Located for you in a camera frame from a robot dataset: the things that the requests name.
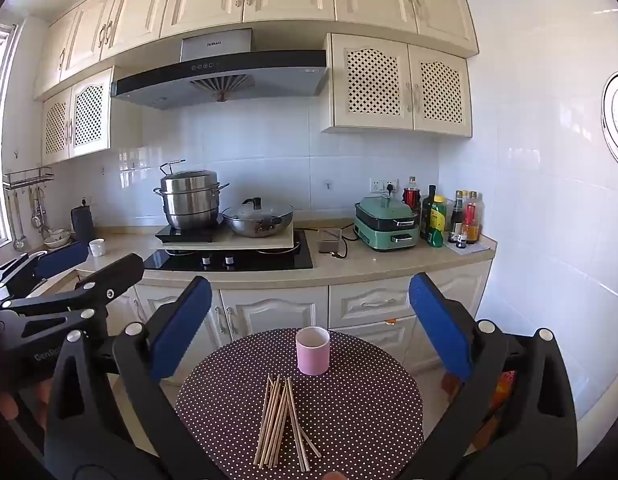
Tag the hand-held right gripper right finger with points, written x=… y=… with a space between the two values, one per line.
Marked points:
x=439 y=330

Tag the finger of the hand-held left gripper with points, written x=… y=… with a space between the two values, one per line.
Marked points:
x=64 y=260
x=119 y=272

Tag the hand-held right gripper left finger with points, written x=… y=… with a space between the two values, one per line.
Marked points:
x=181 y=330

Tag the pink cup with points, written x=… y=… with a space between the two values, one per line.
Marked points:
x=313 y=357

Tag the pile of wooden chopsticks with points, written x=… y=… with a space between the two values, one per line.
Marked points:
x=278 y=420

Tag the hanging metal utensils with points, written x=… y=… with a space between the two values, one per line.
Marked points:
x=37 y=215

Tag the person's left hand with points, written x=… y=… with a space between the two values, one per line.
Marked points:
x=9 y=405

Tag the stacked white bowls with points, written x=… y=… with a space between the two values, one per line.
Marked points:
x=58 y=240

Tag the white cup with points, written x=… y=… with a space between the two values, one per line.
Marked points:
x=97 y=248

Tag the black kettle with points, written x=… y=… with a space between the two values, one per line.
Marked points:
x=83 y=222

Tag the hanging metal ladle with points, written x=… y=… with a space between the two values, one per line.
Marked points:
x=19 y=242

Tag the black induction cooker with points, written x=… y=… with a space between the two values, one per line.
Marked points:
x=179 y=235

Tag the beige kitchen countertop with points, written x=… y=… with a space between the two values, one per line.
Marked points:
x=389 y=262

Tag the orange bag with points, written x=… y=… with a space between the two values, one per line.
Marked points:
x=499 y=395

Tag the small dark bottle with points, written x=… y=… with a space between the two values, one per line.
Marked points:
x=462 y=241

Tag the white paper sheet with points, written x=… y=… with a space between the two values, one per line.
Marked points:
x=481 y=248

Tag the stainless steel steamer pot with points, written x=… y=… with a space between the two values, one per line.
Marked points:
x=189 y=200

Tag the brown polka dot tablecloth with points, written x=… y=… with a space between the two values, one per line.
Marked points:
x=369 y=410

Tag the white stone board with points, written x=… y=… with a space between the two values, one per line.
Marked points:
x=249 y=246

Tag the yellow green bottle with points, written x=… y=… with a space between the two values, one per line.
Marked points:
x=439 y=220

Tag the black glass gas stove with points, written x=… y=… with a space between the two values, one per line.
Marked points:
x=269 y=260

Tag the dark soy sauce bottle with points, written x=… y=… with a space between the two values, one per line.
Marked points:
x=456 y=217

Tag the red sauce bottle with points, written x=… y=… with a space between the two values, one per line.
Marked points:
x=472 y=220

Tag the dark green oil bottle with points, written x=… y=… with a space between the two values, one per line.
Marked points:
x=428 y=215

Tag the green electric cooker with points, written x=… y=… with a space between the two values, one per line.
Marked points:
x=384 y=225

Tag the steel wok with glass lid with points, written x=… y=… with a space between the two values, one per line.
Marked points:
x=256 y=222

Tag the red label dark bottle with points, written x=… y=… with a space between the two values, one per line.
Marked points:
x=413 y=200

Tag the small grey box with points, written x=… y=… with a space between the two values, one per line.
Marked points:
x=329 y=245

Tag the narrow cream lattice door cabinet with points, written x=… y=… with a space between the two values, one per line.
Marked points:
x=89 y=115

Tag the grey range hood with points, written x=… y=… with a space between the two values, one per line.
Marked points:
x=214 y=77

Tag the wide cream lattice door cabinet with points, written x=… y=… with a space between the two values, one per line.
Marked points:
x=384 y=85

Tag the metal wall rack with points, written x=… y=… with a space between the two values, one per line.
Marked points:
x=29 y=177

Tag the white wall socket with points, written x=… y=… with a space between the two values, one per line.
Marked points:
x=384 y=186

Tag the round wall vent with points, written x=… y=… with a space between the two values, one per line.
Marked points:
x=616 y=120

